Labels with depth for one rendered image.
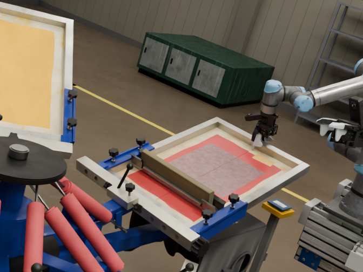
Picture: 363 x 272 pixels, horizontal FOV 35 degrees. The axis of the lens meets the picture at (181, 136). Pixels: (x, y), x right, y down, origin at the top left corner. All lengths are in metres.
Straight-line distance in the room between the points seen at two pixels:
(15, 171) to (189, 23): 9.49
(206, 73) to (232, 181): 6.32
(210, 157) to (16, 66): 1.00
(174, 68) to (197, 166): 6.54
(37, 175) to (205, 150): 1.22
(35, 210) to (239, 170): 1.23
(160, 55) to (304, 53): 2.48
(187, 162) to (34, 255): 1.21
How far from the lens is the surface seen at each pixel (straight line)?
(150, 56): 9.41
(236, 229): 2.71
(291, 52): 10.19
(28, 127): 2.60
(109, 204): 2.27
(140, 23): 11.70
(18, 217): 1.88
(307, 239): 2.57
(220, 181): 2.60
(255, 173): 2.70
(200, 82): 8.93
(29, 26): 3.01
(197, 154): 2.77
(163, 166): 2.48
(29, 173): 1.76
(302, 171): 2.73
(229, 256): 2.72
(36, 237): 1.69
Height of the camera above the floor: 2.05
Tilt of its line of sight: 17 degrees down
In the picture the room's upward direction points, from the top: 18 degrees clockwise
